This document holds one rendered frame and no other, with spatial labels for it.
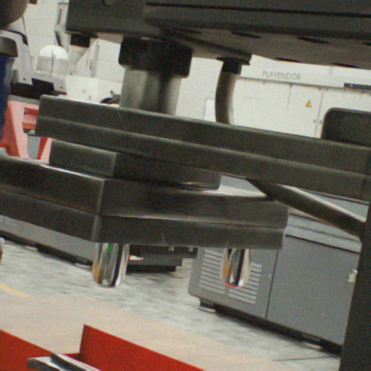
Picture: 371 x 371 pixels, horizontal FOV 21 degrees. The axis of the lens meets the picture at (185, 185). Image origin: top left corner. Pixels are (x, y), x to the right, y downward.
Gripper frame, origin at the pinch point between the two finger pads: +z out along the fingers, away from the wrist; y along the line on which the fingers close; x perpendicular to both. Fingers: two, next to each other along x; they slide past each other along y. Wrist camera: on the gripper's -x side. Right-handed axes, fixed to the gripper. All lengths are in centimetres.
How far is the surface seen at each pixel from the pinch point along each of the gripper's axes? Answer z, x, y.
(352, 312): 24, -19, 42
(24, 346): 13.9, 1.5, -5.0
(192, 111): -325, 668, -479
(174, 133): 10.6, -17.0, 32.3
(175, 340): 10.4, 40.6, -20.4
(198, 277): -109, 458, -349
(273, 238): 14.8, -3.8, 28.3
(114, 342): 14.0, 13.0, -4.6
